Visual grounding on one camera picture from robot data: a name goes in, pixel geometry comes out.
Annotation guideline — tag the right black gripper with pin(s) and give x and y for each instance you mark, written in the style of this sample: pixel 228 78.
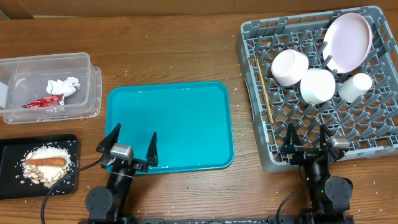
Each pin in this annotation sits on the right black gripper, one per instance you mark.
pixel 303 153

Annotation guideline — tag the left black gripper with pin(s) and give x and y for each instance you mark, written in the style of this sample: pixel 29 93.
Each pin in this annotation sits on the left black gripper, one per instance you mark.
pixel 150 158

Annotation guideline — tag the white round bowl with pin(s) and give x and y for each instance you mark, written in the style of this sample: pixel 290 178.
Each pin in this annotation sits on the white round bowl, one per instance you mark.
pixel 317 86

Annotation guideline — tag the white paper cup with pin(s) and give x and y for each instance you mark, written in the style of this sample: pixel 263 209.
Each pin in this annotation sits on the white paper cup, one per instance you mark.
pixel 355 87

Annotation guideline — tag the small pink saucer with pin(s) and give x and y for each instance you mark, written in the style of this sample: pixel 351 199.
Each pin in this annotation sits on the small pink saucer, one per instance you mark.
pixel 289 66

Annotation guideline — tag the orange carrot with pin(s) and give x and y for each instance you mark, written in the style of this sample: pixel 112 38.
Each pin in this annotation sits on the orange carrot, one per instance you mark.
pixel 51 161

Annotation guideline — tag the wooden chopstick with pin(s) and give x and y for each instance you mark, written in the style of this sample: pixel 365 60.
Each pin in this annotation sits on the wooden chopstick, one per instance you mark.
pixel 265 92

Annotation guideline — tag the rice and food scraps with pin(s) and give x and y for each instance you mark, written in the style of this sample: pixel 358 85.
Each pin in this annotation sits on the rice and food scraps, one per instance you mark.
pixel 44 175

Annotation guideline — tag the red snack wrapper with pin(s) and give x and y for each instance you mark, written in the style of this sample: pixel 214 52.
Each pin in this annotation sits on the red snack wrapper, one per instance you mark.
pixel 54 100

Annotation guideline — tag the white tissue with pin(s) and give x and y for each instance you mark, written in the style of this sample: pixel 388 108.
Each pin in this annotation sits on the white tissue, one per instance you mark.
pixel 66 87

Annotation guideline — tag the large pink plate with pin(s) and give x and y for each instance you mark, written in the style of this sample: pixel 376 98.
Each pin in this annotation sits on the large pink plate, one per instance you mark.
pixel 348 42

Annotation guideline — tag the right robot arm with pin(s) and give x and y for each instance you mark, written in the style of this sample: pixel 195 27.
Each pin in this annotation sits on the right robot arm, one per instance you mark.
pixel 329 195

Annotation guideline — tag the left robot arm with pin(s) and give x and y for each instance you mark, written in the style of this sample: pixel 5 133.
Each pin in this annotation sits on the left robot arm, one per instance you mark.
pixel 107 204

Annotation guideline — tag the grey dishwasher rack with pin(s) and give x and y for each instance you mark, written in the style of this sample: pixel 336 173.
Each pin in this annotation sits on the grey dishwasher rack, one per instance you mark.
pixel 369 123

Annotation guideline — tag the black waste tray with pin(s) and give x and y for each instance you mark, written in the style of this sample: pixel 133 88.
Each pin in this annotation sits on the black waste tray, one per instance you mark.
pixel 14 184

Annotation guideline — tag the teal plastic tray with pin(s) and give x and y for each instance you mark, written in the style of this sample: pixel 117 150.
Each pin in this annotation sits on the teal plastic tray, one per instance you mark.
pixel 192 122

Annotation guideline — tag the clear plastic bin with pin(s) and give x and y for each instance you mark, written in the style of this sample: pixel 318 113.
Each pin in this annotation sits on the clear plastic bin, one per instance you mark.
pixel 26 79

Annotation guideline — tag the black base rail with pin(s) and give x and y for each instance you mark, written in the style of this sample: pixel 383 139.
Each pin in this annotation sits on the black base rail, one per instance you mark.
pixel 268 220

